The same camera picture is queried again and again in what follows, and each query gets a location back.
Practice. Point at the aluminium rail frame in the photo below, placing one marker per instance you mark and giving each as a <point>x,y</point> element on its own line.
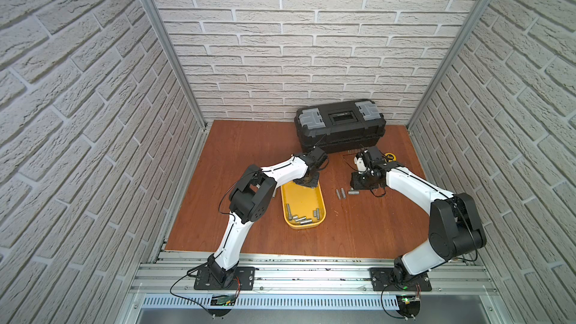
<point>308,284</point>

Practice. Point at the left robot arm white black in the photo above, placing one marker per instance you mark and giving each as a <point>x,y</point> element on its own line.
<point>249,198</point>

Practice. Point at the black plastic toolbox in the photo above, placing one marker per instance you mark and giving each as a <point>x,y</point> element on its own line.
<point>340,126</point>

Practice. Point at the right green circuit board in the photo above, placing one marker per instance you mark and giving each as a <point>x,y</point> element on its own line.
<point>408,301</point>

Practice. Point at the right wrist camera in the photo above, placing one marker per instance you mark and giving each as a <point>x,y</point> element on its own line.
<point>360,164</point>

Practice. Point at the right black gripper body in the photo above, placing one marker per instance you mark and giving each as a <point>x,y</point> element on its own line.
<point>363,181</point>

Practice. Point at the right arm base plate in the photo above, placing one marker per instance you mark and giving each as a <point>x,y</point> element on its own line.
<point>393,279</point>

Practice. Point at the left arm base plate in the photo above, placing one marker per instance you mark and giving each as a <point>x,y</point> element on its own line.
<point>242,277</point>

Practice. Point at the yellow tape measure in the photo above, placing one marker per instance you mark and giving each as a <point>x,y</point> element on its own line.
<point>389,157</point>

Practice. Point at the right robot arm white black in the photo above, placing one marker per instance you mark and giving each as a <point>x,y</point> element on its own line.
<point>455,227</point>

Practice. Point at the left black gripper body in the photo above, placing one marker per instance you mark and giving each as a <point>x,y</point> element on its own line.
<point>310,176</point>

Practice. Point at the silver sockets in tray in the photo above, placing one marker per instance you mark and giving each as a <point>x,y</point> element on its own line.
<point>302,221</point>

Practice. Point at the yellow plastic tray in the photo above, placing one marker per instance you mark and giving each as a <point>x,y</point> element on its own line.
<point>303,199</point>

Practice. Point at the green circuit board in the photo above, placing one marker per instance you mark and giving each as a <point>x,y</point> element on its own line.
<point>223,300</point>
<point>408,301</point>

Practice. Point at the left green circuit board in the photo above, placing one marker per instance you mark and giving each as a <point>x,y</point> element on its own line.
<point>223,300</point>

